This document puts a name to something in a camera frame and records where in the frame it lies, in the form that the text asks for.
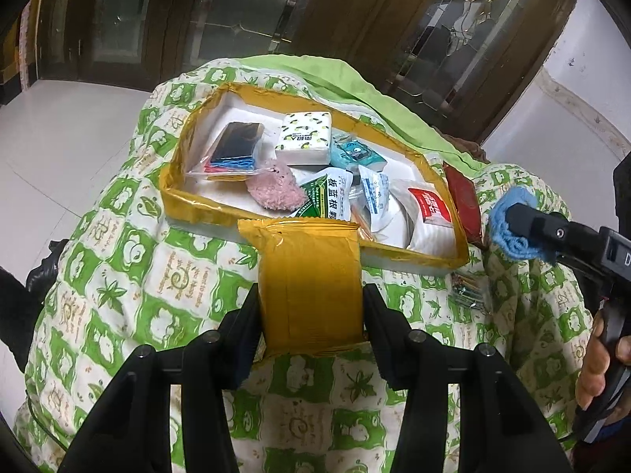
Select clear bag of orange sticks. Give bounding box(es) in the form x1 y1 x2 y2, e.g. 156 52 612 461
351 204 378 242

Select dark red packet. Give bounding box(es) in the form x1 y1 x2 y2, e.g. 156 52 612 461
442 162 485 246

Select green printed blanket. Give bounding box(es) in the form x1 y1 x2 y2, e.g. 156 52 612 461
15 54 595 473

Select green and white sachet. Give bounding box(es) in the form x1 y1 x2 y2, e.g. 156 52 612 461
291 168 354 220

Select clear bag of coloured sticks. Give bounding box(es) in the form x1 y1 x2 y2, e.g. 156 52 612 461
448 271 494 314

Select yellow foil packet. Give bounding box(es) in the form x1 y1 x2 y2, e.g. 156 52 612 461
237 219 372 359

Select pink plush toy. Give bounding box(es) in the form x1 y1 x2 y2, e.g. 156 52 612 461
245 159 310 214

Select person's right hand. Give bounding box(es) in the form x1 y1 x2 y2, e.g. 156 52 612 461
574 314 631 423

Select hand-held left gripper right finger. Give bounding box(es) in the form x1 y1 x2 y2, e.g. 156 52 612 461
362 284 573 473

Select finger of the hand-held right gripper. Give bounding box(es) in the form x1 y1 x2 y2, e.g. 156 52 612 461
504 203 611 266

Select blue knitted towel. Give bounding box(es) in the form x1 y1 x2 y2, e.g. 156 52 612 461
488 188 559 263

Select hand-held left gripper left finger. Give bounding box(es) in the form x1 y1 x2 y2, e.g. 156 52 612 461
59 296 263 473

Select lemon print tissue pack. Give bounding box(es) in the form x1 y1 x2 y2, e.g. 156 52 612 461
273 111 332 166

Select white and blue sachet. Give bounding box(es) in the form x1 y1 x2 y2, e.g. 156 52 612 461
357 165 396 218

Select light blue tissue pack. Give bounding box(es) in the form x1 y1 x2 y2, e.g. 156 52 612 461
329 133 388 171

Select clear zip bag dark contents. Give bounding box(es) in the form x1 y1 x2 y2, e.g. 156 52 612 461
187 121 267 178

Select gold-taped white foam box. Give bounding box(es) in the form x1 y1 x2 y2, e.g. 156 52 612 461
158 81 470 273

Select red and white wipes pack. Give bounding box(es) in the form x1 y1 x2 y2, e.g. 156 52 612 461
407 184 455 252

